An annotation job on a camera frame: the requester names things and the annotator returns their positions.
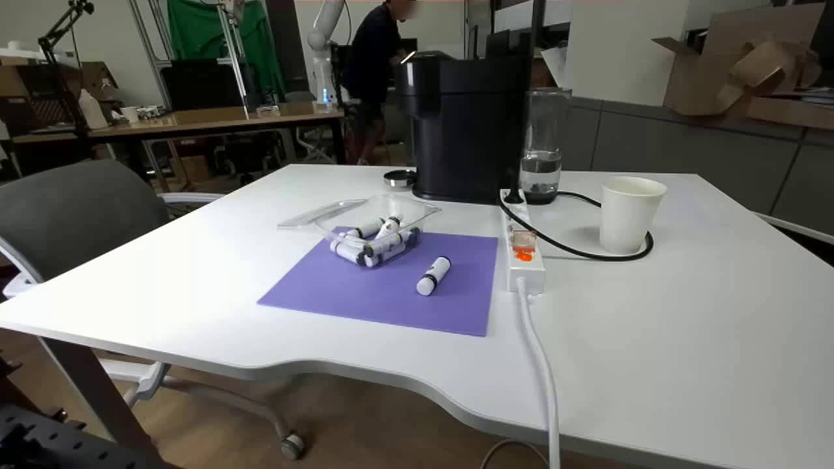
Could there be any white power strip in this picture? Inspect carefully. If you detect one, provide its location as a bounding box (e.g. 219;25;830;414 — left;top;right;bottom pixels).
500;191;547;294

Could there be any pile of small bottles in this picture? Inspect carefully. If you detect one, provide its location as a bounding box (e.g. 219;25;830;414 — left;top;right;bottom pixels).
329;216;419;268

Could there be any single small white bottle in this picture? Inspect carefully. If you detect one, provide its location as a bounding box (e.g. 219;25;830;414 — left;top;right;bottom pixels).
417;256;451;296

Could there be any small round metal tray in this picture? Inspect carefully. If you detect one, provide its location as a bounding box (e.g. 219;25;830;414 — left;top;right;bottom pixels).
384;169;417;191

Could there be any purple mat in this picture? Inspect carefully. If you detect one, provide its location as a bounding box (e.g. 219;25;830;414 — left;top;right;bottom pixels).
262;231;497;337

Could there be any black coffee machine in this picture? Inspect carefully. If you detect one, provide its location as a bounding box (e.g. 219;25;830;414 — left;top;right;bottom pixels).
398;51;530;204

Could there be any clear water tank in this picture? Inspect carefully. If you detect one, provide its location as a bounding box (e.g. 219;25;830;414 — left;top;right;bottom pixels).
518;89;569;205

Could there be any wooden background desk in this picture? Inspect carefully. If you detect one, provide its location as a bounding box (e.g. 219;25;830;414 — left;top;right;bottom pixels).
6;101;346;184

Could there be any person in dark clothes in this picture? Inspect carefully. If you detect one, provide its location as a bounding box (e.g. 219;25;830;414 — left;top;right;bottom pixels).
346;0;417;161

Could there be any white paper cup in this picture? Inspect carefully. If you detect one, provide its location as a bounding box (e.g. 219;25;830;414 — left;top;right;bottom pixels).
600;178;668;253

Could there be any grey office chair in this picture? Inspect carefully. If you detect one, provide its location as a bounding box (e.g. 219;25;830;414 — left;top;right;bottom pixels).
0;158;307;458

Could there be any cardboard box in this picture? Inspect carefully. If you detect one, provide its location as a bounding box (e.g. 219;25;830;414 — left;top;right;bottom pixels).
658;2;823;118

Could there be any black power cable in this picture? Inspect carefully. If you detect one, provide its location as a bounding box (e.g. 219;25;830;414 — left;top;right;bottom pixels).
497;188;658;262

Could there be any white power strip cable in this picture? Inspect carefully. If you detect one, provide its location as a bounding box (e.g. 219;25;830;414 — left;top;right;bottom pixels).
513;274;566;469

